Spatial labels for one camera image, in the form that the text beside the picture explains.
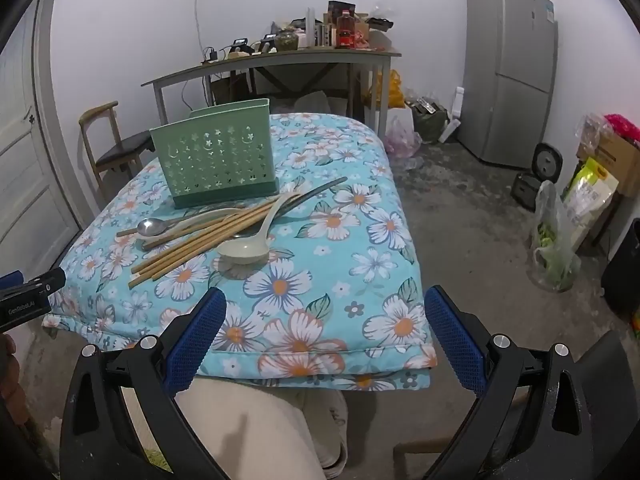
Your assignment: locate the wooden stool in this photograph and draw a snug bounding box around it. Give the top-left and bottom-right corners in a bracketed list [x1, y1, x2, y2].
[392, 437, 451, 471]

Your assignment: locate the floral blue blanket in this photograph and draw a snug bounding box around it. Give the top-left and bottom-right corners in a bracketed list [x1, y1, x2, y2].
[41, 111, 438, 392]

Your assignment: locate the clear bag of greens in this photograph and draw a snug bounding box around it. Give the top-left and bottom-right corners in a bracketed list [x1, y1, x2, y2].
[531, 180, 582, 293]

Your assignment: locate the pink fluffy item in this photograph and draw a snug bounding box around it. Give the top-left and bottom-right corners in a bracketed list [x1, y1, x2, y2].
[602, 114, 640, 143]

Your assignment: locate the brown box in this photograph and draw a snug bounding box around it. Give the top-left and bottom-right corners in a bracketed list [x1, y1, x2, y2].
[210, 67, 253, 106]

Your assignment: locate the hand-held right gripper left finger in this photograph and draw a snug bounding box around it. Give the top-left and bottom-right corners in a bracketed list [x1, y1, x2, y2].
[59, 286, 229, 480]

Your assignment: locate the cream cloth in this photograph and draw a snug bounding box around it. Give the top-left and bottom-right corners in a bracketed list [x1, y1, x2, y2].
[175, 377, 349, 480]

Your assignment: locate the wooden chair with black seat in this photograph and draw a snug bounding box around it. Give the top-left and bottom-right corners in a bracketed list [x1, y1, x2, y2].
[78, 101, 156, 201]

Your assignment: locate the cardboard box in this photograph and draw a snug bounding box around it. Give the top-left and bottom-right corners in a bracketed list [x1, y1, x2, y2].
[576, 130, 640, 198]

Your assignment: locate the red oil bottle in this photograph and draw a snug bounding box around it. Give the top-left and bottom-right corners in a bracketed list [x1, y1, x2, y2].
[336, 8, 357, 50]

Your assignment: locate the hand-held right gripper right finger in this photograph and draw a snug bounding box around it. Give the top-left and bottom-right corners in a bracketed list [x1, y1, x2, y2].
[423, 284, 640, 480]

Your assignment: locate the white sack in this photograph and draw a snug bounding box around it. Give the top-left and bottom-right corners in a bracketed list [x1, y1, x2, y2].
[280, 91, 351, 121]

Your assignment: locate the silver refrigerator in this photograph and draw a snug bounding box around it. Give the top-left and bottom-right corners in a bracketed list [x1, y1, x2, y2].
[457, 0, 559, 170]

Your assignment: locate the white plastic object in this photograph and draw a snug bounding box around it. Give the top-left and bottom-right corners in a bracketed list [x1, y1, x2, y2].
[439, 87, 466, 143]

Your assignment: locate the metal spoon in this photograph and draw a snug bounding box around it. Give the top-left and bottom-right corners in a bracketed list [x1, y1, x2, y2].
[137, 215, 201, 237]

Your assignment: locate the orange plastic bag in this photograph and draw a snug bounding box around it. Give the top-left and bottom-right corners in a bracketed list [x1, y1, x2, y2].
[367, 69, 406, 110]

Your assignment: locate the bunch of wooden chopsticks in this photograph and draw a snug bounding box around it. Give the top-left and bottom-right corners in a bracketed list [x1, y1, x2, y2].
[116, 195, 301, 290]

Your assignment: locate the black rice cooker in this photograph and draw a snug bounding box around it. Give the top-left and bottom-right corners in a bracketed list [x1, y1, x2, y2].
[511, 142, 564, 211]

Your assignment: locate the yellow rice bag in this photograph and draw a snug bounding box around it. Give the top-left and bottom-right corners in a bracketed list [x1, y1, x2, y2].
[562, 156, 621, 253]

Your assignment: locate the person's left hand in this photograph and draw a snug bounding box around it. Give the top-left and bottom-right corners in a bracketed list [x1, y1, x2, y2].
[0, 333, 22, 406]

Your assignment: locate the white door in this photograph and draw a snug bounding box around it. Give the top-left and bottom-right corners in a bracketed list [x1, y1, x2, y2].
[0, 0, 83, 281]

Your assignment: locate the wall cable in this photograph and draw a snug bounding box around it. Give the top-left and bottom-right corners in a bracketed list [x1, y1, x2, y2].
[192, 0, 213, 61]

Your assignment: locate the grey table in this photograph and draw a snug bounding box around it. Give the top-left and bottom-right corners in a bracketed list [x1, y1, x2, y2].
[141, 47, 402, 138]

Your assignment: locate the dark green bag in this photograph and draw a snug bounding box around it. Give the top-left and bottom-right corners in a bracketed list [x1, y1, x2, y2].
[404, 95, 451, 143]

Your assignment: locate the black bin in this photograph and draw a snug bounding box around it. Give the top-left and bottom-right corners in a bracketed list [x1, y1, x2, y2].
[600, 220, 640, 318]

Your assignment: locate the cream spoon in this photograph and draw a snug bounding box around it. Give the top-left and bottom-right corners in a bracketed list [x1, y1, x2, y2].
[172, 207, 246, 233]

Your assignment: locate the pink plastic bag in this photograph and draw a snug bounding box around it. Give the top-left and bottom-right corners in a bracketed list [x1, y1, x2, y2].
[384, 115, 423, 160]

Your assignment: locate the cream ladle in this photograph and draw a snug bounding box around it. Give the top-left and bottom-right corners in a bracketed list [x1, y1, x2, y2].
[216, 192, 301, 266]

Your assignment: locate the green perforated utensil holder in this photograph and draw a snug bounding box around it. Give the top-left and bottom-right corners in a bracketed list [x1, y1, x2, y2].
[149, 98, 279, 210]

